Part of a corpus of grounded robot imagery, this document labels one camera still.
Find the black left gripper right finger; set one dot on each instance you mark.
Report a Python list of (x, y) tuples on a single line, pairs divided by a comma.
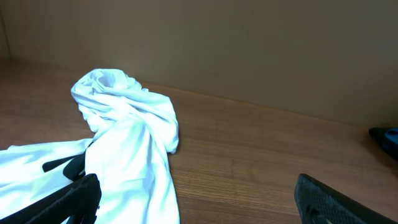
[(318, 203)]

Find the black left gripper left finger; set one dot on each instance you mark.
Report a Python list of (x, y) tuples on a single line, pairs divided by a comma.
[(76, 203)]

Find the white t-shirt with black print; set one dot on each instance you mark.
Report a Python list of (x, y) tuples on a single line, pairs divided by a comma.
[(134, 131)]

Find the dark blue garment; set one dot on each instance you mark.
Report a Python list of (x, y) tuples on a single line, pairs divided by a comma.
[(387, 140)]

